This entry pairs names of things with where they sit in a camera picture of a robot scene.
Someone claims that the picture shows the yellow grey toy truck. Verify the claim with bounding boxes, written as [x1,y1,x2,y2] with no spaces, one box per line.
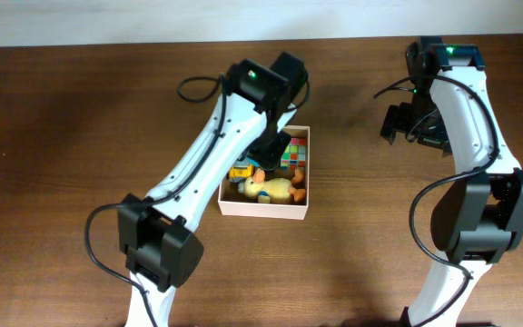
[227,158,254,183]

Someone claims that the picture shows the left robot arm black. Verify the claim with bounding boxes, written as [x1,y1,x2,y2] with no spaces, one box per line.
[117,52,308,326]

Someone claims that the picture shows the multicolour puzzle cube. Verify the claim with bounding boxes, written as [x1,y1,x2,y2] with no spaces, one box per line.
[280,138,308,171]

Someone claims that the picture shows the yellow plush dog toy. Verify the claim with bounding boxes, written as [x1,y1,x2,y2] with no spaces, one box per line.
[238,168,306,204]

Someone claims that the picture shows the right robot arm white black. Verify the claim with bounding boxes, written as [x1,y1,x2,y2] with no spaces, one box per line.
[380,36,523,326]

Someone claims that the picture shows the open cardboard box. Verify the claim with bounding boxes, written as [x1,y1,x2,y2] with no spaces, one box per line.
[217,125,310,220]

